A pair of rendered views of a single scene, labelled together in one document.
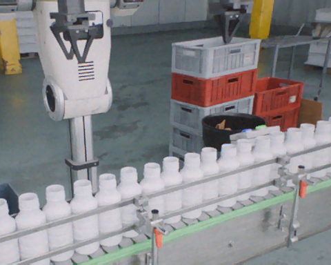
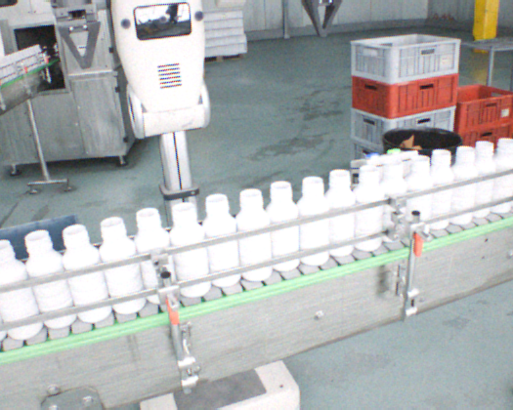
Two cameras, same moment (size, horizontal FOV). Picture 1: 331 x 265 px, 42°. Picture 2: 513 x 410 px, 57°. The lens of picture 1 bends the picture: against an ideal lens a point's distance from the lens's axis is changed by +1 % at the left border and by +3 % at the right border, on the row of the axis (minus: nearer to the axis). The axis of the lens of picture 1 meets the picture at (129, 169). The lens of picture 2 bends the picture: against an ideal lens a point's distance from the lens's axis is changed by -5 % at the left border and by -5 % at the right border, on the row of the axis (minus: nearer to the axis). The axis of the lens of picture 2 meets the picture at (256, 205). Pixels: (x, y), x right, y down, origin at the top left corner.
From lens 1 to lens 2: 0.38 m
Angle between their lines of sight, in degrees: 10
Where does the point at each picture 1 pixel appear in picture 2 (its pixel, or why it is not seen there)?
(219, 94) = (409, 103)
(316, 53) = not seen: outside the picture
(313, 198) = (448, 254)
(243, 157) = (337, 196)
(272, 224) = (386, 289)
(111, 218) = (118, 278)
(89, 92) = (175, 102)
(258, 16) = (483, 15)
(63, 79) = (140, 87)
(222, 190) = (304, 241)
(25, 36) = (213, 38)
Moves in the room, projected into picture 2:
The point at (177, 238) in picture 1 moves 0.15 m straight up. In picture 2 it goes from (226, 307) to (218, 232)
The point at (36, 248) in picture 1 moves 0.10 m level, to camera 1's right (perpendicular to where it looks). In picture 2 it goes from (14, 310) to (68, 316)
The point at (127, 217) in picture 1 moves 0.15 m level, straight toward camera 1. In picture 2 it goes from (149, 277) to (113, 336)
